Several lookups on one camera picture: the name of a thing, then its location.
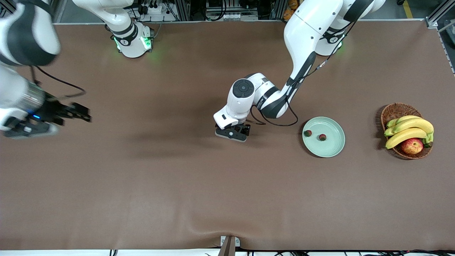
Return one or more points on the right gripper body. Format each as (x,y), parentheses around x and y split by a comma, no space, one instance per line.
(53,110)

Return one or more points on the red strawberry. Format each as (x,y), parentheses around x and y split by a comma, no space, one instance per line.
(322,137)
(308,133)

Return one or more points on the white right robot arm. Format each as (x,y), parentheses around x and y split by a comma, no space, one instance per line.
(133,49)

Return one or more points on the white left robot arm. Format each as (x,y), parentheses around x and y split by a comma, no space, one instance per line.
(305,32)

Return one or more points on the pale green round plate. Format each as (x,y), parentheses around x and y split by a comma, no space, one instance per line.
(328,147)

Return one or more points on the brown table mat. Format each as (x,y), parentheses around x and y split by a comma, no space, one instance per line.
(213,185)

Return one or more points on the white connector strip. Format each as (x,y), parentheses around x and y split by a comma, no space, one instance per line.
(231,16)

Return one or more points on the orange bread roll pile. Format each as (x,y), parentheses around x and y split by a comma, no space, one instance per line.
(288,14)

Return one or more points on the white power strip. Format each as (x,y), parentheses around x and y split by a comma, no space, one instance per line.
(154,10)

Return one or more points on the brown wicker basket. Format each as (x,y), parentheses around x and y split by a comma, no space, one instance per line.
(396,111)

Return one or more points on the small greenish yellow banana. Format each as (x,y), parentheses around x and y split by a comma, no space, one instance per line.
(403,119)

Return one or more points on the red yellow apple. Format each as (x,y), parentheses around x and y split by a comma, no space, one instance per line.
(412,146)

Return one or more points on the large yellow banana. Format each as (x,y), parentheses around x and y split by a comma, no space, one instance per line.
(416,124)

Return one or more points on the aluminium frame post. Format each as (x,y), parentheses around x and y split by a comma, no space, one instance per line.
(279,9)
(183,10)

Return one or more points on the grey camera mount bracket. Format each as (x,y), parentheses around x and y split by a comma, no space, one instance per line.
(227,247)

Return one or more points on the aluminium frame profile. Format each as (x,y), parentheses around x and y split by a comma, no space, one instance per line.
(439,14)

